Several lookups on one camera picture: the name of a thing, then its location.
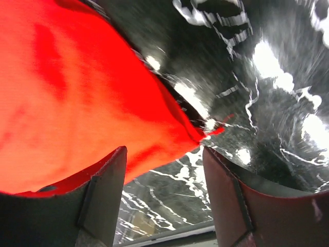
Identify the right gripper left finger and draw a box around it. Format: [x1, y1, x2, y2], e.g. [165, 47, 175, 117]
[1, 146, 127, 246]

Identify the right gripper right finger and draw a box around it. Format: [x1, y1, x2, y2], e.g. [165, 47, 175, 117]
[203, 147, 328, 246]

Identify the red t-shirt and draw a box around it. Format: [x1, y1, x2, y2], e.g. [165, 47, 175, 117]
[1, 1, 207, 195]

